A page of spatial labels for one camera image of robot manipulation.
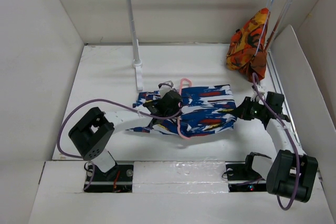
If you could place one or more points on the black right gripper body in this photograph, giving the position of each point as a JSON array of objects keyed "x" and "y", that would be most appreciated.
[{"x": 252, "y": 109}]

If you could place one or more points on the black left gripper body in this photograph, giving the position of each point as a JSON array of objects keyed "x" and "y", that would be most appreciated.
[{"x": 171, "y": 112}]

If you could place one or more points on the blue white red patterned trousers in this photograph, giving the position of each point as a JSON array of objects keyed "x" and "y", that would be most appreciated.
[{"x": 205, "y": 111}]

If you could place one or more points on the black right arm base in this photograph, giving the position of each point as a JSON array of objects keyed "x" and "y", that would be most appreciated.
[{"x": 242, "y": 179}]

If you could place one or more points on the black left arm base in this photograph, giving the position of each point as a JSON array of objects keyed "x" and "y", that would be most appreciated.
[{"x": 119, "y": 180}]

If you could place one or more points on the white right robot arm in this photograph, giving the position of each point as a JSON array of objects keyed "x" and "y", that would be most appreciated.
[{"x": 291, "y": 171}]

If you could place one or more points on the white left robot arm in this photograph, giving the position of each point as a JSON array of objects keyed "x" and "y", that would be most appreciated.
[{"x": 93, "y": 131}]

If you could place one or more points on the orange camouflage garment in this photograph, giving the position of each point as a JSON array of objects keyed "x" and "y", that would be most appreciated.
[{"x": 247, "y": 53}]

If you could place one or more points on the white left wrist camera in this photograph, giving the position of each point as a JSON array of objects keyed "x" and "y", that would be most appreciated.
[{"x": 165, "y": 87}]

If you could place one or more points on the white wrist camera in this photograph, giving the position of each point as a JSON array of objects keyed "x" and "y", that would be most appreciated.
[
  {"x": 258, "y": 92},
  {"x": 165, "y": 87}
]

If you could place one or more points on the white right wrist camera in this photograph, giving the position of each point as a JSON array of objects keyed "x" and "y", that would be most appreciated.
[{"x": 258, "y": 92}]

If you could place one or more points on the light blue wire hanger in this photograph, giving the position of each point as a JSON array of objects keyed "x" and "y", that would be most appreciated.
[{"x": 269, "y": 7}]

